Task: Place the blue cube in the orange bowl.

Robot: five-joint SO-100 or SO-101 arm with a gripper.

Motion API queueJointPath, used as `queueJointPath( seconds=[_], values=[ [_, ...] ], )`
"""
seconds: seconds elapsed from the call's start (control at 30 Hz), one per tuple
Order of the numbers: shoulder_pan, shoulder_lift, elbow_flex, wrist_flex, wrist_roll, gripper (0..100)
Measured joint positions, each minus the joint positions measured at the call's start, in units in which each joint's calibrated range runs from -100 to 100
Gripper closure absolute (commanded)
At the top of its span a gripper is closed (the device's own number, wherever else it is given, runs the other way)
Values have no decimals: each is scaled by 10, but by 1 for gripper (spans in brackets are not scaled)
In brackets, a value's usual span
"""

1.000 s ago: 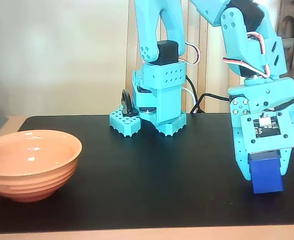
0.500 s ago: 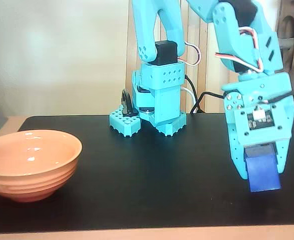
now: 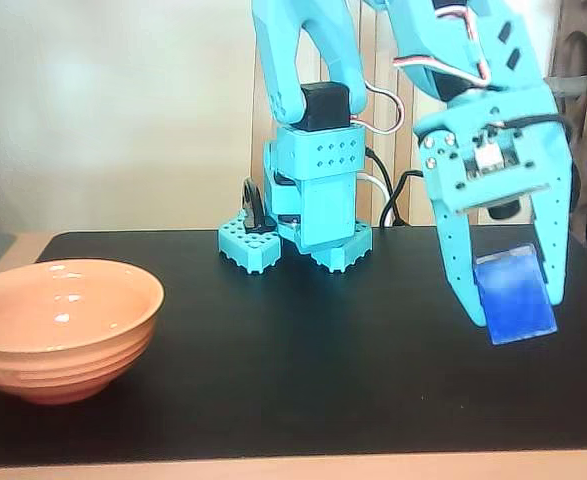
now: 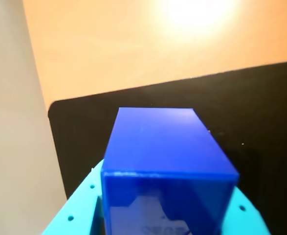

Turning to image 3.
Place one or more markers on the black table clamp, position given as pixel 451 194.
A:
pixel 254 205

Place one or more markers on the blue cube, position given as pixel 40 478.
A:
pixel 513 300

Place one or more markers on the black table mat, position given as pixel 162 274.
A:
pixel 323 390

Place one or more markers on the orange ribbed bowl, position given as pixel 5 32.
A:
pixel 63 350

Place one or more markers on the turquoise gripper body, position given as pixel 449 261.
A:
pixel 510 107

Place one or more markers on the turquoise gripper finger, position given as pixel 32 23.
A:
pixel 455 250
pixel 555 235

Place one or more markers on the grey bottle neck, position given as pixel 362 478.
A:
pixel 570 85

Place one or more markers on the turquoise wrist camera mount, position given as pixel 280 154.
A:
pixel 498 185

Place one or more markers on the wooden slatted panel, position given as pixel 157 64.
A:
pixel 407 155

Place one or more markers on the turquoise robot arm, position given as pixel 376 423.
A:
pixel 323 200

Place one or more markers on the turquoise perforated robot base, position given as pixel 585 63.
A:
pixel 245 250

